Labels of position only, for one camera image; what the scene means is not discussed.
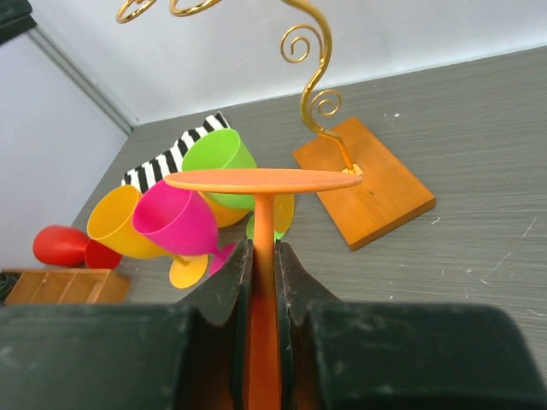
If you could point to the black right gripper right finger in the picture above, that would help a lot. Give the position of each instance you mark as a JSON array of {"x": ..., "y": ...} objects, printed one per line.
[{"x": 386, "y": 355}]

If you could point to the magenta plastic wine glass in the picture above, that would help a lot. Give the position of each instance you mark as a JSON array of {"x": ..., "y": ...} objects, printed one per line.
[{"x": 181, "y": 222}]

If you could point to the green plastic wine glass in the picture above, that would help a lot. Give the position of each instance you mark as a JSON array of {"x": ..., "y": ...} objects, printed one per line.
[{"x": 223, "y": 149}]

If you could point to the orange plastic wine glass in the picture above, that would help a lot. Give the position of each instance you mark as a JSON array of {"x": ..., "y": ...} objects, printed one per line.
[{"x": 264, "y": 386}]

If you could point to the yellow plastic wine glass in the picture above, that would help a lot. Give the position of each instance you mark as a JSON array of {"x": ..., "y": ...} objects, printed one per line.
[{"x": 283, "y": 212}]

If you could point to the red plastic wine glass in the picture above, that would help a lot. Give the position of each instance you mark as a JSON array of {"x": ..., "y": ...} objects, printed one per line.
[{"x": 65, "y": 246}]

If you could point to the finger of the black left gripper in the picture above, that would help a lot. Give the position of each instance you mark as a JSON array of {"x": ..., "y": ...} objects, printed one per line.
[{"x": 15, "y": 19}]

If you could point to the black white striped cloth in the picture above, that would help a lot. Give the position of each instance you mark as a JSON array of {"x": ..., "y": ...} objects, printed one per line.
[{"x": 170, "y": 160}]

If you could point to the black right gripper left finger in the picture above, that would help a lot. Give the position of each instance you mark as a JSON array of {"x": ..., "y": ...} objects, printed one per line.
[{"x": 192, "y": 354}]

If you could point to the wooden compartment tray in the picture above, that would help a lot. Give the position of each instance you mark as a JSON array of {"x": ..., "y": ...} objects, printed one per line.
[{"x": 67, "y": 286}]

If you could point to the yellow-orange plastic wine glass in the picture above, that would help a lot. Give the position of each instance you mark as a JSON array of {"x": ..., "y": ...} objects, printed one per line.
[{"x": 110, "y": 224}]

